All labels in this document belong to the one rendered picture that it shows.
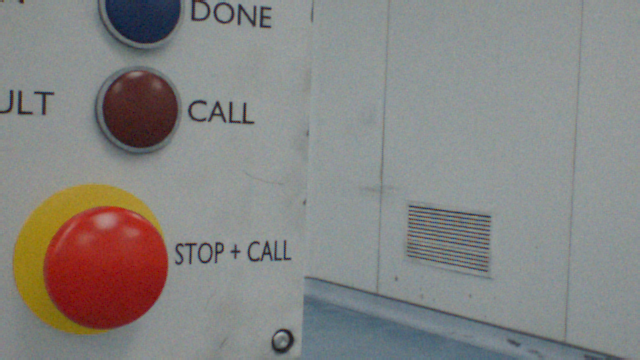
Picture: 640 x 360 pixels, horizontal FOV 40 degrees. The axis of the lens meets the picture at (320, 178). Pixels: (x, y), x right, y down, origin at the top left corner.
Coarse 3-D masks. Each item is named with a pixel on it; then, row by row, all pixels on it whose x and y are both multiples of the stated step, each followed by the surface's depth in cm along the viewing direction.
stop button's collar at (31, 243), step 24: (72, 192) 30; (96, 192) 30; (120, 192) 31; (48, 216) 30; (72, 216) 30; (144, 216) 31; (24, 240) 29; (48, 240) 30; (24, 264) 29; (24, 288) 29; (48, 312) 30
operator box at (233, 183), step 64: (64, 0) 30; (256, 0) 33; (0, 64) 29; (64, 64) 30; (128, 64) 31; (192, 64) 32; (256, 64) 33; (0, 128) 29; (64, 128) 30; (192, 128) 32; (256, 128) 33; (0, 192) 29; (192, 192) 32; (256, 192) 34; (0, 256) 29; (192, 256) 32; (256, 256) 34; (0, 320) 29; (192, 320) 33; (256, 320) 34
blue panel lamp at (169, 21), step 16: (112, 0) 30; (128, 0) 30; (144, 0) 30; (160, 0) 30; (176, 0) 31; (112, 16) 30; (128, 16) 30; (144, 16) 30; (160, 16) 31; (176, 16) 31; (128, 32) 30; (144, 32) 30; (160, 32) 31
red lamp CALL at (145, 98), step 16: (128, 80) 30; (144, 80) 30; (160, 80) 31; (112, 96) 30; (128, 96) 30; (144, 96) 30; (160, 96) 31; (112, 112) 30; (128, 112) 30; (144, 112) 30; (160, 112) 31; (176, 112) 31; (112, 128) 30; (128, 128) 30; (144, 128) 31; (160, 128) 31; (128, 144) 31; (144, 144) 31
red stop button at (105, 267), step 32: (64, 224) 28; (96, 224) 28; (128, 224) 28; (64, 256) 28; (96, 256) 28; (128, 256) 28; (160, 256) 29; (64, 288) 28; (96, 288) 28; (128, 288) 28; (160, 288) 29; (96, 320) 28; (128, 320) 29
